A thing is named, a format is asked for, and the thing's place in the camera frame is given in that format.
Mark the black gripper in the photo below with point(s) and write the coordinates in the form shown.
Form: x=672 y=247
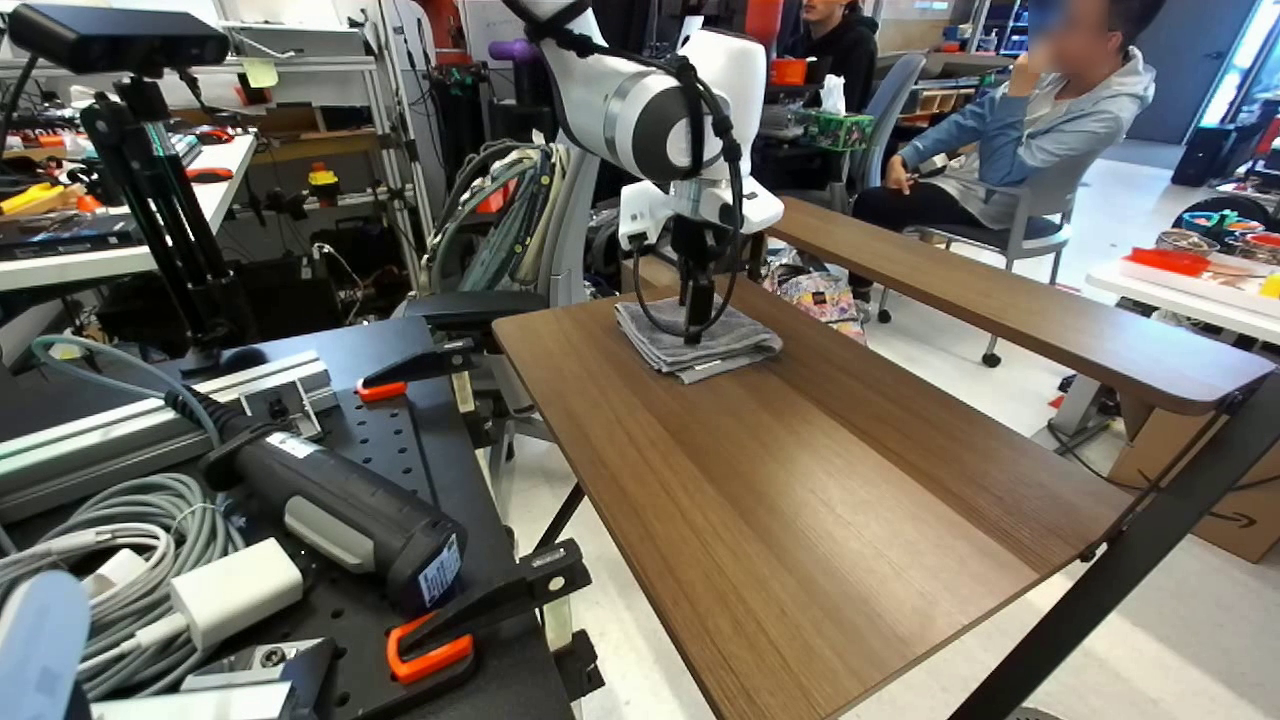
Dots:
x=696 y=261

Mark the grey towel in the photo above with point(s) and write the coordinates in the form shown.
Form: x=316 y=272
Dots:
x=745 y=348

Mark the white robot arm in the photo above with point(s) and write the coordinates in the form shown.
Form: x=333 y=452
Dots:
x=627 y=107

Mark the grey office chair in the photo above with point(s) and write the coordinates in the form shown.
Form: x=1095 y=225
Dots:
x=574 y=241

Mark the green tissue box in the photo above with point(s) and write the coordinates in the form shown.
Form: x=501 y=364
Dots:
x=839 y=131

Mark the orange bin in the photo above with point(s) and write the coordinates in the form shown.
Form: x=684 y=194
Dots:
x=789 y=69

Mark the blue office chair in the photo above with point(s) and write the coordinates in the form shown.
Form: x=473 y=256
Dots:
x=885 y=107

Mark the black perforated board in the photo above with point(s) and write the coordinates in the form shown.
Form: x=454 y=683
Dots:
x=442 y=452

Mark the person in black top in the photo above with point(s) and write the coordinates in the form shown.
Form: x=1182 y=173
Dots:
x=845 y=61

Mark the wooden desk shelf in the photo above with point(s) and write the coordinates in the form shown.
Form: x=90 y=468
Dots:
x=1014 y=306

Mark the black clamp small orange grip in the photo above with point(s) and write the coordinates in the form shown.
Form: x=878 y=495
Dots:
x=384 y=394

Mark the purple object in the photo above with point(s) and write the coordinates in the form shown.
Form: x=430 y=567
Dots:
x=514 y=50

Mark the grey rolling chair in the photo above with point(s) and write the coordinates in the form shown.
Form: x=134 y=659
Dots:
x=1032 y=235

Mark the black grey handheld device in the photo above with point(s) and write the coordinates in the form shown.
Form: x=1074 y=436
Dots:
x=344 y=512

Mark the seated person grey hoodie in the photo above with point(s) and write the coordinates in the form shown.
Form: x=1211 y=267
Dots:
x=1053 y=135

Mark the black clamp large orange grip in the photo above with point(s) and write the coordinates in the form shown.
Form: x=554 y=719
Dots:
x=427 y=659

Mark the red flat object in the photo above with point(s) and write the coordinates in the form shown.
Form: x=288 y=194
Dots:
x=1164 y=261

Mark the white side table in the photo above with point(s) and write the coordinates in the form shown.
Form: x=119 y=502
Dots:
x=1174 y=299

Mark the white power adapter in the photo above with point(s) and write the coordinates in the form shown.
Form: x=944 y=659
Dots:
x=243 y=587

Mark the black tripod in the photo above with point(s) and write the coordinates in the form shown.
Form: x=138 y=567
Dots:
x=167 y=213

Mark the black silver flat device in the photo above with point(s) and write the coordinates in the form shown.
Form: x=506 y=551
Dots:
x=254 y=660

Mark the cardboard box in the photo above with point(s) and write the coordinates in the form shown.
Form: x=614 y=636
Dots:
x=1241 y=512

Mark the white cluttered workbench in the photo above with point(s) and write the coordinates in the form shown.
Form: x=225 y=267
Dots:
x=83 y=267

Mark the yellow tool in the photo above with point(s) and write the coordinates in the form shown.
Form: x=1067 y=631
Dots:
x=43 y=200

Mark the blue white rounded object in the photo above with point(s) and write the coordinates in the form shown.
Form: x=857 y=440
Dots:
x=43 y=653

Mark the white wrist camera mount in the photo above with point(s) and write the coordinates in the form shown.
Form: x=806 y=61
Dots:
x=749 y=213

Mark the black desk frame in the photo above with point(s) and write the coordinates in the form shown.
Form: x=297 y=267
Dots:
x=1133 y=544

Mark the aluminium rail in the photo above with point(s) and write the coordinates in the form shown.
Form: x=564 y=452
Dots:
x=104 y=433

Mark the black camera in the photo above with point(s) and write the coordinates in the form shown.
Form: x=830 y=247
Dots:
x=122 y=37

